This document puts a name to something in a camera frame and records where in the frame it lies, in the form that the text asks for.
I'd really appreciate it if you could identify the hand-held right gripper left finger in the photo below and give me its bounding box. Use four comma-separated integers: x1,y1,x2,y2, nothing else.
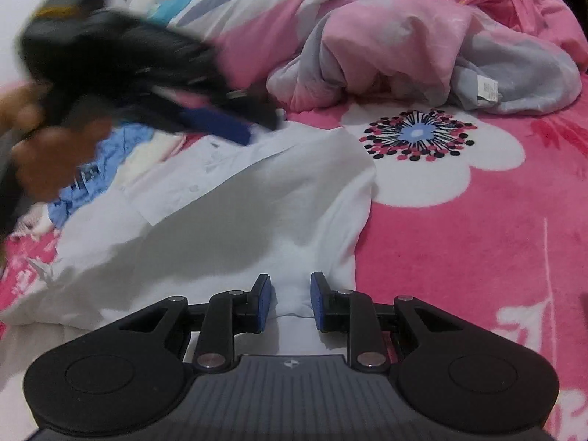
117,273,276,372

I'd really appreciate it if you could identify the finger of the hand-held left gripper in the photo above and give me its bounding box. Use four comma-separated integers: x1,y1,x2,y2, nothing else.
177,105,252,145
224,91,283,130

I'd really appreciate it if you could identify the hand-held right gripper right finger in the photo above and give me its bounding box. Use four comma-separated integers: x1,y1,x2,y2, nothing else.
310,271,465,373

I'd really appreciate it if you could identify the white shirt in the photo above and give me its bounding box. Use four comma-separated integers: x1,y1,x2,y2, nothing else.
0,126,377,393

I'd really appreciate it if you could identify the person's left hand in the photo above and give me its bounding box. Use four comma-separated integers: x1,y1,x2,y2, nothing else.
0,82,115,204

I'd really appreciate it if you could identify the cream white garment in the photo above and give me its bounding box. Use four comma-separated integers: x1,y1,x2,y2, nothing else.
117,131,190,190

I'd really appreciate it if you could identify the light blue garment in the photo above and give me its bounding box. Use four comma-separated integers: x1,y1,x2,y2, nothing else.
48,126,158,229

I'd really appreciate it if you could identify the pink floral blanket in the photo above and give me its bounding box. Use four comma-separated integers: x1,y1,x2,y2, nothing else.
0,98,588,441

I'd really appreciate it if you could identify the pink grey quilt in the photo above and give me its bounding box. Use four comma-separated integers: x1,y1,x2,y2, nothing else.
168,0,588,116

